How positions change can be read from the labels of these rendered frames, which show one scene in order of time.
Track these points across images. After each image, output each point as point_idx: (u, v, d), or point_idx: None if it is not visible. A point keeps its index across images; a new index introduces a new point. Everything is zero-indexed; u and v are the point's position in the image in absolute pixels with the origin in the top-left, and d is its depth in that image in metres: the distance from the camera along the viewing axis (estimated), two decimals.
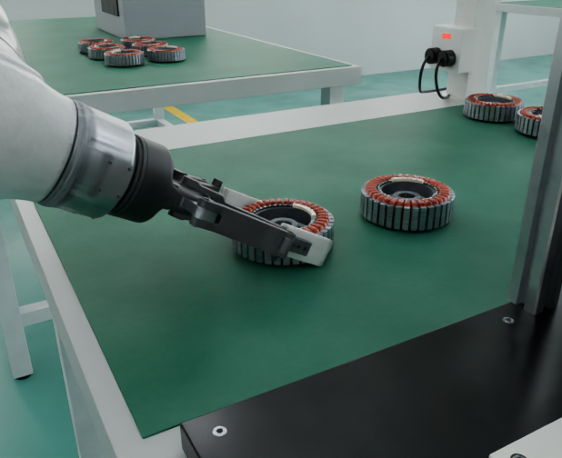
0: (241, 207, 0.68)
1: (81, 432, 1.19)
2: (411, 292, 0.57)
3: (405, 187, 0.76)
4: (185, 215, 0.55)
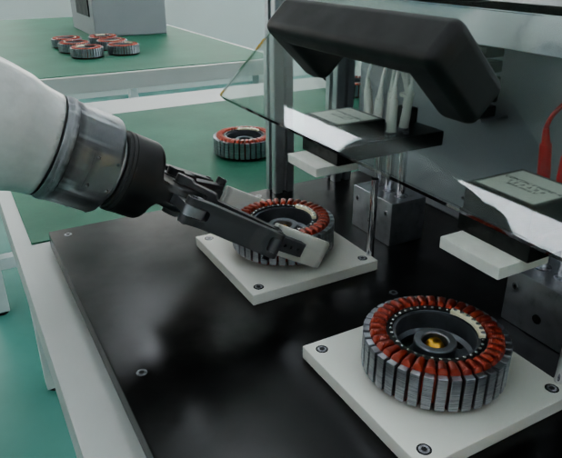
0: (245, 206, 0.69)
1: (40, 339, 1.54)
2: None
3: (247, 134, 1.10)
4: (178, 212, 0.56)
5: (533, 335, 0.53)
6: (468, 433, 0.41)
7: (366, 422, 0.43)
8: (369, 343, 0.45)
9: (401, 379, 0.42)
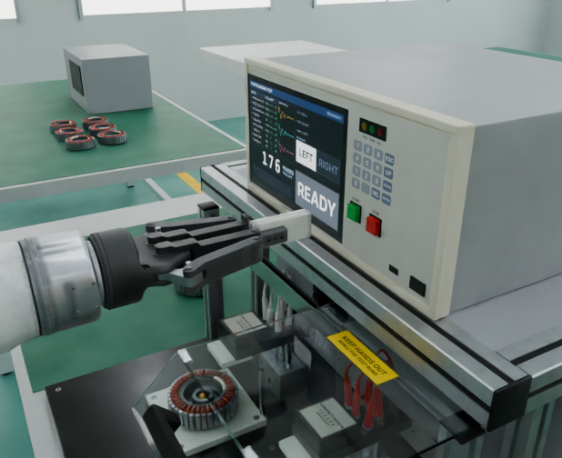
0: (277, 229, 0.65)
1: None
2: (173, 331, 1.23)
3: None
4: None
5: None
6: None
7: None
8: None
9: None
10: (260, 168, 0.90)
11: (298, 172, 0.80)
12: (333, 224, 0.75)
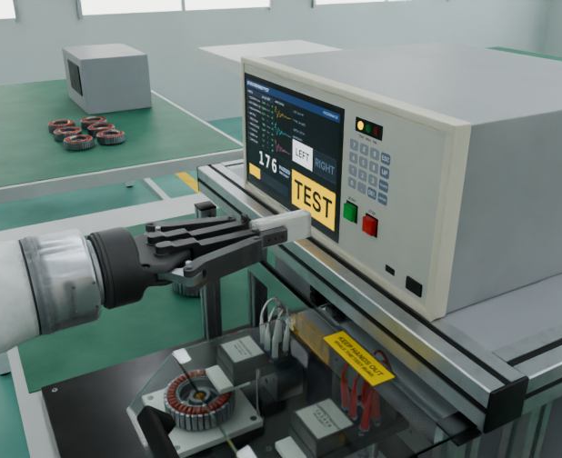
0: (277, 229, 0.65)
1: None
2: (170, 331, 1.22)
3: None
4: None
5: None
6: None
7: None
8: None
9: None
10: (256, 168, 0.90)
11: (295, 172, 0.79)
12: (329, 224, 0.74)
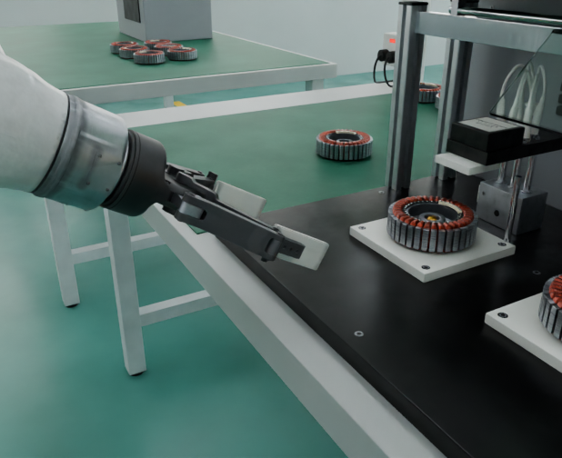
0: (235, 201, 0.69)
1: (126, 327, 1.65)
2: (336, 186, 1.03)
3: (345, 137, 1.21)
4: None
5: None
6: None
7: (560, 369, 0.54)
8: (556, 307, 0.56)
9: None
10: None
11: None
12: None
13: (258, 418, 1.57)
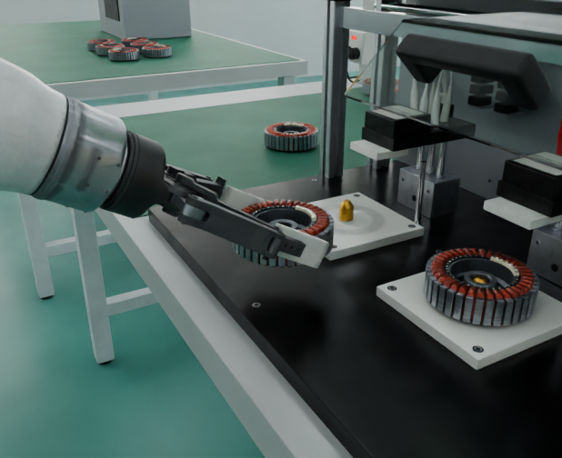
0: (245, 206, 0.69)
1: (93, 316, 1.69)
2: (276, 175, 1.07)
3: (293, 129, 1.26)
4: (178, 213, 0.56)
5: (552, 280, 0.68)
6: (509, 340, 0.56)
7: (433, 334, 0.59)
8: (433, 278, 0.60)
9: (458, 303, 0.58)
10: None
11: None
12: None
13: (220, 404, 1.62)
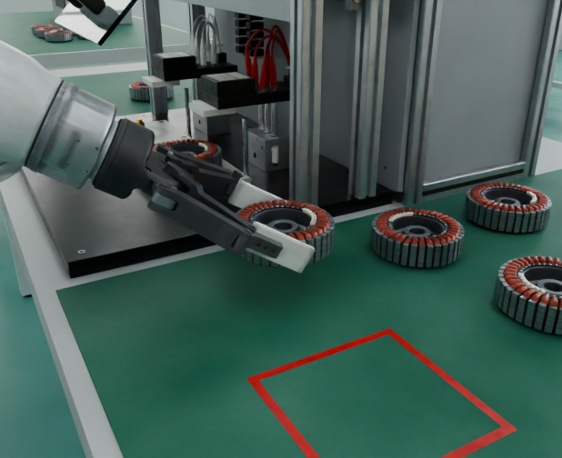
0: (257, 202, 0.70)
1: (15, 253, 1.99)
2: (124, 115, 1.37)
3: None
4: None
5: (255, 164, 0.99)
6: None
7: None
8: None
9: None
10: None
11: None
12: None
13: None
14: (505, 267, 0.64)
